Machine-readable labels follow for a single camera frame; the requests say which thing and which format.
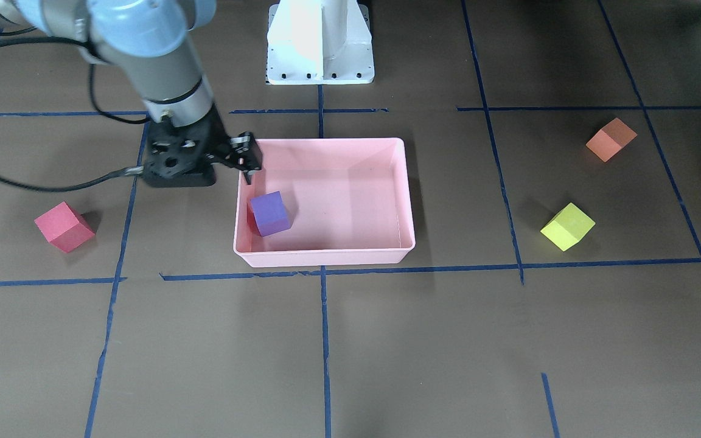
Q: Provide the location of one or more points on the purple foam cube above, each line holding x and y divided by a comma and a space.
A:
270, 214

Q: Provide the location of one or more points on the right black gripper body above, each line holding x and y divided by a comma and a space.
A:
215, 141

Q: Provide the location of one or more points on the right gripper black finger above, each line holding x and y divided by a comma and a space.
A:
243, 154

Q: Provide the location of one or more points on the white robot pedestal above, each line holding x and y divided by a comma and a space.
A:
319, 42

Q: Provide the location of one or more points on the pink plastic bin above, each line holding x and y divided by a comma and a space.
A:
348, 201

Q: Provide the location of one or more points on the pink foam cube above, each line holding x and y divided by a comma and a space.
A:
64, 227

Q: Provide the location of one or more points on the orange foam cube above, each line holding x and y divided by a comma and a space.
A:
611, 139

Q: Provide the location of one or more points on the yellow foam cube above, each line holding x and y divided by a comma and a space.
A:
568, 227

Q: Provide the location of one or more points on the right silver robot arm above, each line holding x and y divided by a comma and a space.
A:
150, 42

